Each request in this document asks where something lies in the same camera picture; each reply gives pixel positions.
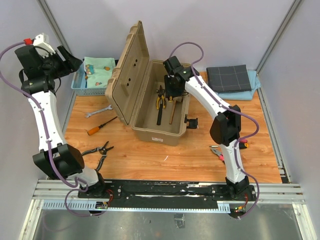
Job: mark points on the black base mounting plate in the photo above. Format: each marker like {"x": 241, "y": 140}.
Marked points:
{"x": 143, "y": 194}

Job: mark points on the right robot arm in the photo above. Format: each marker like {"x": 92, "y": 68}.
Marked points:
{"x": 226, "y": 125}

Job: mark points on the yellow black handled pliers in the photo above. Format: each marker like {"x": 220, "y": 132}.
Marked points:
{"x": 160, "y": 97}

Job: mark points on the wooden handle tool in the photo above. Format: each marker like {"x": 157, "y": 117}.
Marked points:
{"x": 172, "y": 111}

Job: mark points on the green cartoon print cloth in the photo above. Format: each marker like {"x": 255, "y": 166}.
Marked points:
{"x": 98, "y": 71}

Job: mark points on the orange handled black screwdriver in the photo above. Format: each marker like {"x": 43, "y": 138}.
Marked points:
{"x": 97, "y": 128}

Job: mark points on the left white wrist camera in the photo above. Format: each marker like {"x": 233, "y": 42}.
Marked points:
{"x": 41, "y": 43}

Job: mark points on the blue plastic basket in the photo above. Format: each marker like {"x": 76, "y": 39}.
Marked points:
{"x": 79, "y": 85}

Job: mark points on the tan plastic tool box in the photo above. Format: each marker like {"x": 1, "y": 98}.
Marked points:
{"x": 131, "y": 91}

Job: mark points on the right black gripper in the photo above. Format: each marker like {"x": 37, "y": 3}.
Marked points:
{"x": 168, "y": 92}

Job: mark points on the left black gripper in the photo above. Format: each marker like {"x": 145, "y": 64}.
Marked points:
{"x": 73, "y": 64}

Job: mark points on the blue slotted cable duct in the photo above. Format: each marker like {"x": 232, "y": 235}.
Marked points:
{"x": 81, "y": 205}

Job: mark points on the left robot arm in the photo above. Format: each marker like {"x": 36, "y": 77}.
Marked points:
{"x": 56, "y": 158}

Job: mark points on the light blue folded cloth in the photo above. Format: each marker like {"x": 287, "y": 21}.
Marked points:
{"x": 249, "y": 78}

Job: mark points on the small claw hammer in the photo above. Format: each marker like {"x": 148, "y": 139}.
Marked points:
{"x": 159, "y": 116}

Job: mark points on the silver open-end wrench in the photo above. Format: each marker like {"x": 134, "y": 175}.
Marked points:
{"x": 89, "y": 114}

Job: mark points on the dark grey checked cloth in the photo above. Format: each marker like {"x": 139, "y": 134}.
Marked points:
{"x": 228, "y": 79}

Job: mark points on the red handled pliers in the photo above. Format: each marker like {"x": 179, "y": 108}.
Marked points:
{"x": 218, "y": 153}

